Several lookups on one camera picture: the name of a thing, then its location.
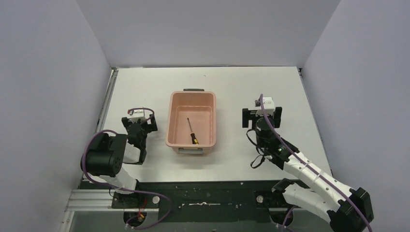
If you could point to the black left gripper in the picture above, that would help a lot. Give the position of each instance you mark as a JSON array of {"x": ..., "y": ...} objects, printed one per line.
[{"x": 128, "y": 121}]

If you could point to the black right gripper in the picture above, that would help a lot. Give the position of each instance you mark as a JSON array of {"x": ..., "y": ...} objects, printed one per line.
[{"x": 249, "y": 115}]

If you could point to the black yellow handled screwdriver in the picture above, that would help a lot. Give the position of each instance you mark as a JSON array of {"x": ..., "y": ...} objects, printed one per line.
[{"x": 192, "y": 134}]

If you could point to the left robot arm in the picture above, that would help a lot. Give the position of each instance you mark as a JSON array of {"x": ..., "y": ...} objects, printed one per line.
[{"x": 107, "y": 151}]

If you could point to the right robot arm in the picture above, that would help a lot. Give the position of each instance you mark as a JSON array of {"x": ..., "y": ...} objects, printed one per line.
[{"x": 344, "y": 208}]

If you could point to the pink plastic bin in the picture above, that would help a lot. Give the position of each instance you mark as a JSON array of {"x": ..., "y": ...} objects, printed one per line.
[{"x": 200, "y": 107}]

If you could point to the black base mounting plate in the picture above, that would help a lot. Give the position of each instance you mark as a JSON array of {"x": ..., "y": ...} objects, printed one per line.
[{"x": 189, "y": 206}]

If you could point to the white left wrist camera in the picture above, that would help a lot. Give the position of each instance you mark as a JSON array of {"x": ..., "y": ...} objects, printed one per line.
[{"x": 137, "y": 113}]

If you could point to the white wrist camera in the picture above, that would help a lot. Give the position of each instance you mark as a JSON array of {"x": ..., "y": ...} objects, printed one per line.
[
  {"x": 268, "y": 104},
  {"x": 137, "y": 113}
]

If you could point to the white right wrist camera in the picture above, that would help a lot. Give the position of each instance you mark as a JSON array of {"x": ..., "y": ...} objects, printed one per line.
[{"x": 268, "y": 104}]

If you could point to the aluminium table edge rail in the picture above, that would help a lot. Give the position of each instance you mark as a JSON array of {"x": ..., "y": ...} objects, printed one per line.
[{"x": 107, "y": 99}]

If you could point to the aluminium front frame rail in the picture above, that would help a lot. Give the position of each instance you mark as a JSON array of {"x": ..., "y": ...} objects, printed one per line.
[{"x": 93, "y": 200}]

